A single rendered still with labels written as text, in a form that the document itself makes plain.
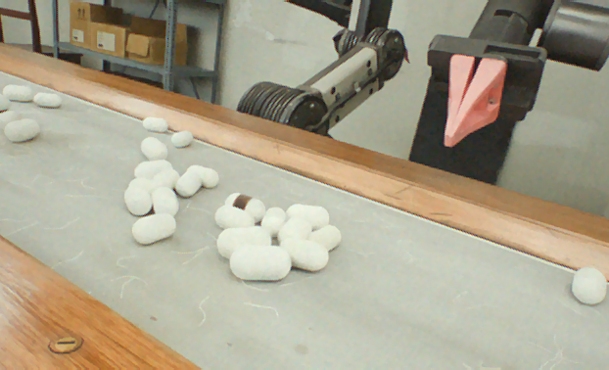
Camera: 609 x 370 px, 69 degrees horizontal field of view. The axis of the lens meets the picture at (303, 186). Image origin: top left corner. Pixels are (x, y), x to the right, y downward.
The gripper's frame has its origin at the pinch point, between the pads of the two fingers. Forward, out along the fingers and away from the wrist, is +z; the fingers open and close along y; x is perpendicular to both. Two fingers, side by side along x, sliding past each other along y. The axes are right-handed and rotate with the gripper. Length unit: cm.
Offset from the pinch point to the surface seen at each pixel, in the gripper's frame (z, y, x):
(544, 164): -126, 5, 148
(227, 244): 19.6, -8.0, -6.9
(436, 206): 3.0, -0.1, 7.1
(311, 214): 12.8, -6.8, -1.5
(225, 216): 17.0, -11.2, -4.7
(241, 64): -134, -176, 133
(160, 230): 20.9, -12.7, -7.6
